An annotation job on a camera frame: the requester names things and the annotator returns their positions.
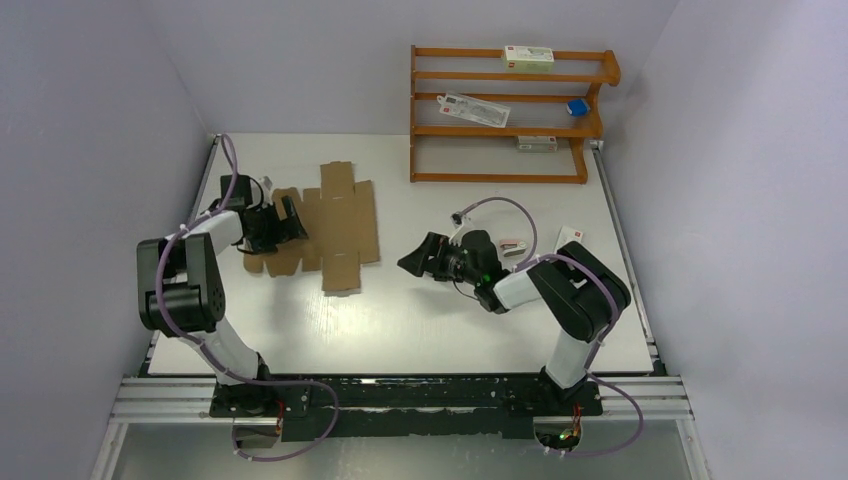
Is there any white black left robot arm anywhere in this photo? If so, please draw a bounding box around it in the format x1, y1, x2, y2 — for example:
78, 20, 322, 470
136, 174, 309, 416

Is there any orange wooden shelf rack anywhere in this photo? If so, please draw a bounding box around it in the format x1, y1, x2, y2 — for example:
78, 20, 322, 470
409, 46, 621, 184

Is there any white green box top shelf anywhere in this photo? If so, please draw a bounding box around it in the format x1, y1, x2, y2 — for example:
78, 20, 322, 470
501, 45, 555, 73

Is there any white flat box bottom shelf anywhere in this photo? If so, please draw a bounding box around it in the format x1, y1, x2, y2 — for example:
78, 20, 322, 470
516, 136, 559, 153

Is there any clear plastic packet on shelf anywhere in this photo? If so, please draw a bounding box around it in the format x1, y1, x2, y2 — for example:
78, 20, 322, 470
436, 92, 511, 128

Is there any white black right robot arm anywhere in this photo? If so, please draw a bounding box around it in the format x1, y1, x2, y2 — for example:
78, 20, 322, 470
397, 230, 632, 414

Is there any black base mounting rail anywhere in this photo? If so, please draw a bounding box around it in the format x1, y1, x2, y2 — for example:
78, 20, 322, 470
209, 372, 602, 442

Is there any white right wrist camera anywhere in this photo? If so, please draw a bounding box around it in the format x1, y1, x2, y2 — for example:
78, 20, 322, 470
449, 212, 474, 245

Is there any blue small object on shelf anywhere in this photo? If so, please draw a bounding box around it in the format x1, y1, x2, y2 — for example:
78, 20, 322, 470
566, 98, 591, 118

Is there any brown cardboard box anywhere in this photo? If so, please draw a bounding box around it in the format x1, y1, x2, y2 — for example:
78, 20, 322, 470
243, 161, 380, 295

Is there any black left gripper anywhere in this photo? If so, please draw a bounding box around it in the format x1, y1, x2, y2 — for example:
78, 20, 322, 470
248, 196, 309, 256

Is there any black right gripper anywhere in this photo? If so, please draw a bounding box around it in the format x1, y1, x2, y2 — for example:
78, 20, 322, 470
397, 232, 480, 287

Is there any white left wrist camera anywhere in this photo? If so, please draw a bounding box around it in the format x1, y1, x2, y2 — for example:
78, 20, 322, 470
258, 176, 273, 196

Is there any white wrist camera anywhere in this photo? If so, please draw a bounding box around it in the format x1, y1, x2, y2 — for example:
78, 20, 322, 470
449, 212, 474, 245
258, 176, 273, 196

